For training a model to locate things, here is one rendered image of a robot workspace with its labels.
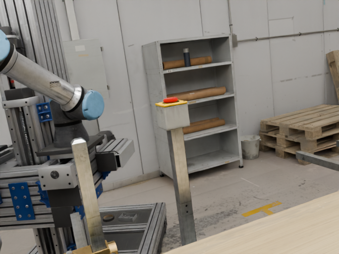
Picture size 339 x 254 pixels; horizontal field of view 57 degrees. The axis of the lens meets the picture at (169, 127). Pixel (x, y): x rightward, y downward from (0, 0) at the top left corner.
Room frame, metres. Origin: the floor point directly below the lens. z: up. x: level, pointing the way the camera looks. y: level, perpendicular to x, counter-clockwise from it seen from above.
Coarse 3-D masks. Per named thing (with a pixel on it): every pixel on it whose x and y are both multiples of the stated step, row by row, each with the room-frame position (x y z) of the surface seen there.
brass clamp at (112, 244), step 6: (90, 246) 0.78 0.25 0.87; (108, 246) 0.76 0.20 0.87; (114, 246) 0.77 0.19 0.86; (78, 252) 0.75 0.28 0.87; (84, 252) 0.75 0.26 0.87; (90, 252) 0.75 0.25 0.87; (96, 252) 0.74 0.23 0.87; (102, 252) 0.75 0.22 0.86; (108, 252) 0.75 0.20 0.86; (114, 252) 0.76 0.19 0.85
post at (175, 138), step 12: (168, 132) 0.85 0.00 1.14; (180, 132) 0.85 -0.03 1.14; (168, 144) 0.87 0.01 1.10; (180, 144) 0.85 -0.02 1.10; (180, 156) 0.84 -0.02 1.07; (180, 168) 0.84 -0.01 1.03; (180, 180) 0.84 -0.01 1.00; (180, 192) 0.84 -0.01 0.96; (180, 204) 0.84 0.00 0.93; (180, 216) 0.85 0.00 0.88; (192, 216) 0.85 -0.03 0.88; (180, 228) 0.86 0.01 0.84; (192, 228) 0.85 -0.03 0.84; (192, 240) 0.85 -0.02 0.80
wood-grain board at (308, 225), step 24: (336, 192) 0.84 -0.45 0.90; (288, 216) 0.74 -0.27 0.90; (312, 216) 0.73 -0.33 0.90; (336, 216) 0.71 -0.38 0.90; (216, 240) 0.68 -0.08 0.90; (240, 240) 0.66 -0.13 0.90; (264, 240) 0.65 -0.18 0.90; (288, 240) 0.64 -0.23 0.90; (312, 240) 0.63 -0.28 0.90; (336, 240) 0.62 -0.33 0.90
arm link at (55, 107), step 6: (54, 102) 1.30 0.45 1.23; (54, 108) 1.30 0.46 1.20; (60, 108) 1.27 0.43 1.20; (54, 114) 1.30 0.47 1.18; (60, 114) 1.29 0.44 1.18; (66, 114) 1.27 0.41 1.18; (54, 120) 1.31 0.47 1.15; (60, 120) 1.29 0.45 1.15; (66, 120) 1.29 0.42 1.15; (72, 120) 1.30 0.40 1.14
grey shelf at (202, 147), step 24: (144, 48) 3.55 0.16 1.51; (168, 48) 3.73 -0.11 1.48; (192, 48) 3.85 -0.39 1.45; (216, 48) 3.84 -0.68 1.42; (168, 72) 3.25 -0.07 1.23; (192, 72) 3.83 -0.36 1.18; (216, 72) 3.89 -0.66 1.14; (216, 96) 3.45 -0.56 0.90; (192, 120) 3.81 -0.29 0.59; (192, 144) 3.79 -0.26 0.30; (216, 144) 3.92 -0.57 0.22; (240, 144) 3.54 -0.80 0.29; (168, 168) 3.33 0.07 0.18; (192, 168) 3.36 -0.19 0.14
